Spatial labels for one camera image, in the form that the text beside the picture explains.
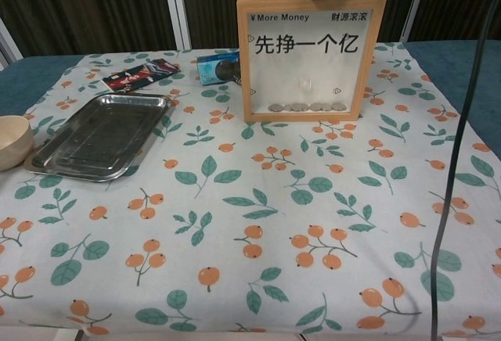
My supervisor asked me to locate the blue cookie box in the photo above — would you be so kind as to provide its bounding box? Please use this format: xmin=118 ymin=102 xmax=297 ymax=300
xmin=196 ymin=53 xmax=240 ymax=86

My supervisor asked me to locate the dark red patterned packet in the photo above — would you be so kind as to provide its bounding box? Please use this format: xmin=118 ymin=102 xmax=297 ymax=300
xmin=102 ymin=58 xmax=180 ymax=92

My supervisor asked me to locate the floral orange berry tablecloth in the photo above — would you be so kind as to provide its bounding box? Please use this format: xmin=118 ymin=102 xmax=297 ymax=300
xmin=0 ymin=41 xmax=501 ymax=341

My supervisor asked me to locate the dark folding screen partition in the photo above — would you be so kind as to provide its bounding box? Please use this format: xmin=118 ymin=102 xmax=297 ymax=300
xmin=0 ymin=0 xmax=501 ymax=69

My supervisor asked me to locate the stainless steel tray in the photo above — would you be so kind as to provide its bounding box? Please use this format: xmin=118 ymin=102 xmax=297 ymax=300
xmin=23 ymin=92 xmax=176 ymax=182

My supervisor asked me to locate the teal table cover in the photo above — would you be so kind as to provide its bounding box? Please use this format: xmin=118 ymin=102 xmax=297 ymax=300
xmin=0 ymin=39 xmax=501 ymax=150

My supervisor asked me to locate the cream bowl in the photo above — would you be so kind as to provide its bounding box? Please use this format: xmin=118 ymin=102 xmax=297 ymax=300
xmin=0 ymin=116 xmax=34 ymax=172

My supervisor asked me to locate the wooden frame money box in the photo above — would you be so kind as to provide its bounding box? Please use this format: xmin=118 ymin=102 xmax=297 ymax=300
xmin=236 ymin=0 xmax=387 ymax=123

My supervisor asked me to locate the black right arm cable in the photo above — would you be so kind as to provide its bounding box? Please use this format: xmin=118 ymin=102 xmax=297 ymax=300
xmin=429 ymin=0 xmax=501 ymax=341

